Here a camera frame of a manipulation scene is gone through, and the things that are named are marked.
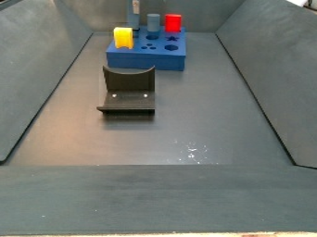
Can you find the yellow notched block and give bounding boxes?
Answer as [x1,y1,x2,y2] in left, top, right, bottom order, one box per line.
[113,27,134,49]

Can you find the blue shape sorting board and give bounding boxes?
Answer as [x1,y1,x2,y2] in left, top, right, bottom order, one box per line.
[106,26,188,71]

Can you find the black curved fixture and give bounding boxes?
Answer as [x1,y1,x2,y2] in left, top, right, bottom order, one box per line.
[97,67,155,113]

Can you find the grey-blue cylinder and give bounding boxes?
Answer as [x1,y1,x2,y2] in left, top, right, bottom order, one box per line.
[147,13,159,32]

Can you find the red block with tan top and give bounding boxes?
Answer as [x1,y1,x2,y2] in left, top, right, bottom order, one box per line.
[165,14,182,32]

